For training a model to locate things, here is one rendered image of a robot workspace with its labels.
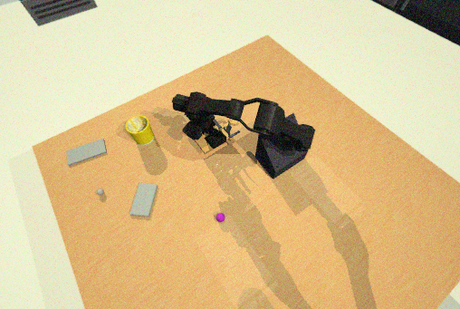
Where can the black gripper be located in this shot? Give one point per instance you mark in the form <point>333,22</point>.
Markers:
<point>215,137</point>

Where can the purple ball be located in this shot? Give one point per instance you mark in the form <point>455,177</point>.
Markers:
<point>220,217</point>

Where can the yellow mug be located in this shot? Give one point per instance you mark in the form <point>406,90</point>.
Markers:
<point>140,130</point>

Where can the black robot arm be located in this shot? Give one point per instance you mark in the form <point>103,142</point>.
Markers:
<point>270,118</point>

